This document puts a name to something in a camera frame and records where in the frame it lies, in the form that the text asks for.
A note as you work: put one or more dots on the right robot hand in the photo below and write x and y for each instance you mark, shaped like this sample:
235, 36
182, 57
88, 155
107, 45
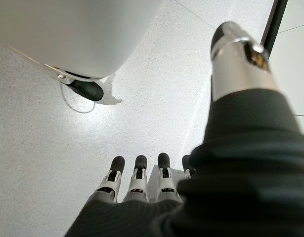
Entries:
240, 172

